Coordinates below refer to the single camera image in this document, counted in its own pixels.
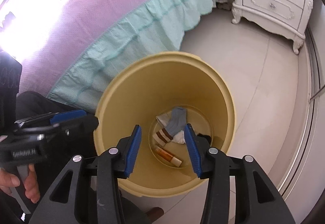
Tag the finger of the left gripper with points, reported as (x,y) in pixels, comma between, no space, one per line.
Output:
(52,117)
(80,126)

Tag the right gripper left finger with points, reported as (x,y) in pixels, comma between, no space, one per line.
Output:
(66,200)

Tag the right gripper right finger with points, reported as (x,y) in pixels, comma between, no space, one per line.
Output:
(257,198)

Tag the orange rectangular box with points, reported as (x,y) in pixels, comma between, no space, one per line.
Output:
(168,156)

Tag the grey blue sock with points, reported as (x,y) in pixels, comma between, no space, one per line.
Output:
(177,122)

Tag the white tissue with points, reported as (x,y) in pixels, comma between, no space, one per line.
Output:
(163,120)

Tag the yellow plastic trash bin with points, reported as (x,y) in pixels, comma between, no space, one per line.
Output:
(161,93)

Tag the person's dark trousers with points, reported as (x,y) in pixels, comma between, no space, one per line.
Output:
(24,186)

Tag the purple dotted bed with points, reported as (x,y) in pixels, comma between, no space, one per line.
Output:
(72,56)

